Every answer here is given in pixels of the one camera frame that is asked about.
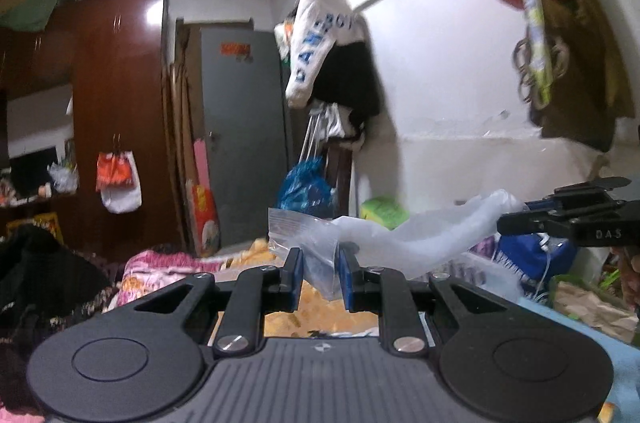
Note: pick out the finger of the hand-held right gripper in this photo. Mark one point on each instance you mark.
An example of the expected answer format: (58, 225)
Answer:
(590, 192)
(535, 223)

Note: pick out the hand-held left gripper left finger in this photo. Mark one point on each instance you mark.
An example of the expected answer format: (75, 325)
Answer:
(296, 279)

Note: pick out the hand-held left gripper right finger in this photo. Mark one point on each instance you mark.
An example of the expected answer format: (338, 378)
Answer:
(345, 279)

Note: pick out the clear plastic zip bag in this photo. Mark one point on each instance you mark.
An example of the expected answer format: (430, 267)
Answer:
(430, 233)

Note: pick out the yellow blanket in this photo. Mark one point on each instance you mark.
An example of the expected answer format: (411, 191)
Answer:
(300, 298)

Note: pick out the blue lettered cloth bag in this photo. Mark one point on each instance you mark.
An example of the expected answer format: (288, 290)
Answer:
(537, 260)

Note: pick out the green plastic bag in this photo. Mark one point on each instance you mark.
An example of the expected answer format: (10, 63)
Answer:
(384, 210)

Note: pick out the brown paper bag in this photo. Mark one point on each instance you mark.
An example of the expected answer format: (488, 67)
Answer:
(592, 308)

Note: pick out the blue plastic bag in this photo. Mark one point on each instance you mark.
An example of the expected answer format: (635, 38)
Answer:
(305, 188)

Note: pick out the red printed bag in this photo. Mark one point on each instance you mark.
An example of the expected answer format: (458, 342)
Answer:
(206, 218)

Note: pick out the pink floral blanket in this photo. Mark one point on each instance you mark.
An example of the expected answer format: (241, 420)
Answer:
(165, 270)

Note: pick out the brown hanging tote bag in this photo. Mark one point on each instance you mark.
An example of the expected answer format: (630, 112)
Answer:
(580, 53)

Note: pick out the grey metal door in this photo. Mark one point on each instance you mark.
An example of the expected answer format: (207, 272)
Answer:
(245, 138)

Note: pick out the cardboard sheets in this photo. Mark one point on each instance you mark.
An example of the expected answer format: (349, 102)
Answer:
(181, 128)

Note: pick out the yellow-green rolled paper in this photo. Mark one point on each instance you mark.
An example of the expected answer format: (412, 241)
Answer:
(530, 3)

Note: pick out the black hanging garment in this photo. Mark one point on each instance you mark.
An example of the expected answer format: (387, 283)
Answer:
(350, 78)

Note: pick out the orange and white plastic bag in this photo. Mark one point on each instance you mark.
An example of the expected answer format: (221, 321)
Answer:
(119, 180)

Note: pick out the white lettered jacket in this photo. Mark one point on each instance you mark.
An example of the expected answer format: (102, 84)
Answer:
(320, 48)

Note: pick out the brown wooden wardrobe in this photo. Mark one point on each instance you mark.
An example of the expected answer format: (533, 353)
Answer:
(115, 113)

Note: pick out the black knitted clothing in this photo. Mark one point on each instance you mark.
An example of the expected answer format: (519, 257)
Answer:
(45, 303)

